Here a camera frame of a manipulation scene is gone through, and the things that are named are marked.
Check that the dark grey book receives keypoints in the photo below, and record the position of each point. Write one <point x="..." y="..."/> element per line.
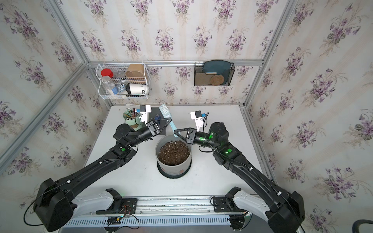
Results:
<point x="157" y="116"/>

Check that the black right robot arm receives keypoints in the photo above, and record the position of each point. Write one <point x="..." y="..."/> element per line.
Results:
<point x="283" y="211"/>

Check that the brown cardboard box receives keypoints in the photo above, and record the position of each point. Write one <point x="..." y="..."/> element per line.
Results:
<point x="135" y="71"/>

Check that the small circuit board with wires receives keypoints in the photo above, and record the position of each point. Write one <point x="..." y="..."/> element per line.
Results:
<point x="114" y="221"/>

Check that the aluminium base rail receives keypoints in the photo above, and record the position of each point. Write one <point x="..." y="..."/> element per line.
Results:
<point x="159" y="211"/>

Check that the teal plate in organizer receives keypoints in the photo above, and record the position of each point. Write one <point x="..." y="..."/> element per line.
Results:
<point x="220" y="67"/>

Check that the grey ceramic pot with soil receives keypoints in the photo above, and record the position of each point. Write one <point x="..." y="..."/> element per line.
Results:
<point x="170" y="151"/>

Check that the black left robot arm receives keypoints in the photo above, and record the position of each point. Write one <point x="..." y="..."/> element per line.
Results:
<point x="54" y="202"/>

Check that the light teal scrub brush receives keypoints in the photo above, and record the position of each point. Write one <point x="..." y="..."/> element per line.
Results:
<point x="167" y="115"/>

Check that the red lidded jar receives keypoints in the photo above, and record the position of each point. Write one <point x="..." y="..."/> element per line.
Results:
<point x="107" y="72"/>

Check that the white wire wall basket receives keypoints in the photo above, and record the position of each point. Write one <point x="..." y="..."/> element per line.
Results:
<point x="121" y="81"/>

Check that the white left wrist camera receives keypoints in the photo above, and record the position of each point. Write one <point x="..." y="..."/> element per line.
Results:
<point x="144" y="110"/>

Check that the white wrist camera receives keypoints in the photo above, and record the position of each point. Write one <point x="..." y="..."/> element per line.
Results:
<point x="197" y="116"/>
<point x="144" y="110"/>

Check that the black mesh wall organizer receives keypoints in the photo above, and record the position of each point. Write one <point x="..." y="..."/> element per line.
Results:
<point x="203" y="79"/>

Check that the black pot saucer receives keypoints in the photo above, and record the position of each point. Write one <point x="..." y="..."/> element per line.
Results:
<point x="174" y="172"/>

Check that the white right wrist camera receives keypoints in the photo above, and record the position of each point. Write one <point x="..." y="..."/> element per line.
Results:
<point x="197" y="116"/>

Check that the white cup black rim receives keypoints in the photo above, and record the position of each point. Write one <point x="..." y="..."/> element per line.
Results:
<point x="136" y="89"/>

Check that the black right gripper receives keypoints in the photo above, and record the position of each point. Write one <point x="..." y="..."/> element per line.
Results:
<point x="190" y="138"/>

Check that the mint green pencil cup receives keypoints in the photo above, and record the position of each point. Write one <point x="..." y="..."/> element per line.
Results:
<point x="132" y="118"/>

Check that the clear plastic bottle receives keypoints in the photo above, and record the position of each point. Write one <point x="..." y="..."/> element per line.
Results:
<point x="110" y="85"/>

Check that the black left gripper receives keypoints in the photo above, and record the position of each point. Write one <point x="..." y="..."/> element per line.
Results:
<point x="156" y="130"/>

